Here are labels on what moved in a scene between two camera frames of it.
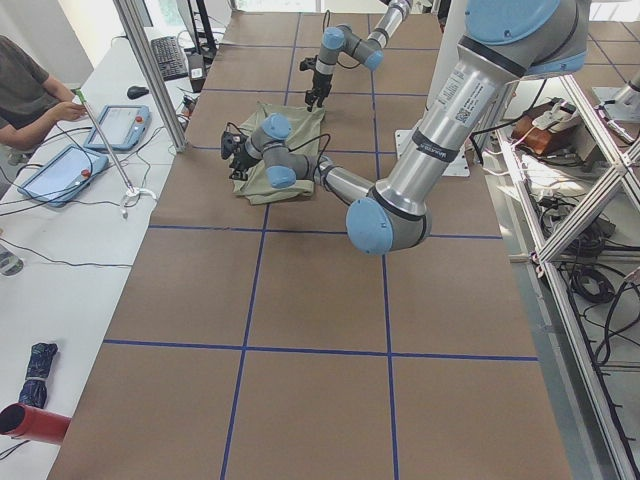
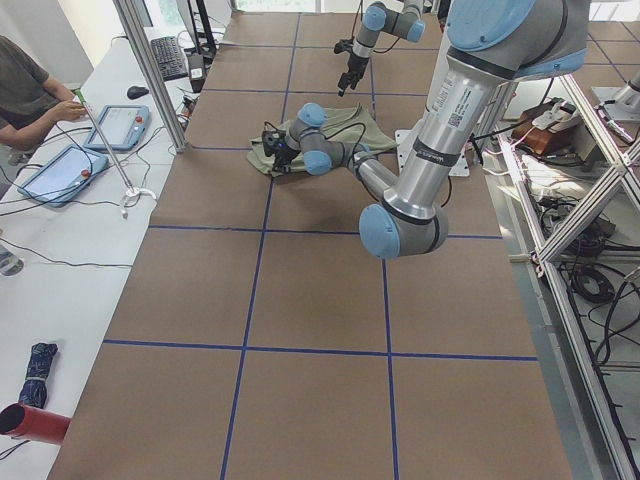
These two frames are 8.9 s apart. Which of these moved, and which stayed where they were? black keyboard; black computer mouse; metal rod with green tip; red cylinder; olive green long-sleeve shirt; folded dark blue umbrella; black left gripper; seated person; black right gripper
Moved: black left gripper; black right gripper; olive green long-sleeve shirt
Stayed: folded dark blue umbrella; black keyboard; seated person; black computer mouse; red cylinder; metal rod with green tip
